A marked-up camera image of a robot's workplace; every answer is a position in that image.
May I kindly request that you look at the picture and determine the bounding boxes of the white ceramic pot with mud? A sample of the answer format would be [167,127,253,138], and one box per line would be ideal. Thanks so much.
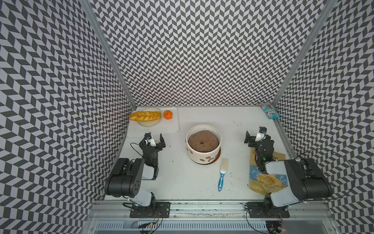
[186,124,222,160]

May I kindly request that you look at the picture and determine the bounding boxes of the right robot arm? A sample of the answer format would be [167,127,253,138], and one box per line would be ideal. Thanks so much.
[244,127,333,218]

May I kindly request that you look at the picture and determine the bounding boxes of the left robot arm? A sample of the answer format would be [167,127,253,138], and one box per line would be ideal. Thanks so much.
[104,133,166,218]

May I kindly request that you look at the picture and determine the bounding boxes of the white cutting board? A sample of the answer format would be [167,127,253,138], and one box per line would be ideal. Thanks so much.
[127,107,180,138]

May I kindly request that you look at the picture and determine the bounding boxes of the clear glass bowl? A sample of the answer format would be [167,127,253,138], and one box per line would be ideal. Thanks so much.
[138,107,163,127]

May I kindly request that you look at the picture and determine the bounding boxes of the teal snack packet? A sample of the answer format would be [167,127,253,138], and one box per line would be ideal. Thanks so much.
[260,102,281,120]

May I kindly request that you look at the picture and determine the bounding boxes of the orange mandarin fruit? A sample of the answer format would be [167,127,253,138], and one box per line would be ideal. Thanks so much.
[163,110,173,120]

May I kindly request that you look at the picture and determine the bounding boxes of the baguette bread loaf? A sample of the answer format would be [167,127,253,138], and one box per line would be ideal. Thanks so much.
[130,111,161,122]

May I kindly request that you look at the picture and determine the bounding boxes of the yellow chips bag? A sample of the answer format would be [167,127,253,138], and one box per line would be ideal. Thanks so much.
[249,147,288,195]

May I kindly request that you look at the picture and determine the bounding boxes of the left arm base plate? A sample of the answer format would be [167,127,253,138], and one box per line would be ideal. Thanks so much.
[130,202,171,218]

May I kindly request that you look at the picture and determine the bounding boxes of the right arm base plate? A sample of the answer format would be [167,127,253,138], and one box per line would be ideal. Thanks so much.
[244,202,290,218]

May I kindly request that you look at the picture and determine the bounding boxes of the aluminium front rail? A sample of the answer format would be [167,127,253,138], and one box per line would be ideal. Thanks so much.
[81,200,340,234]

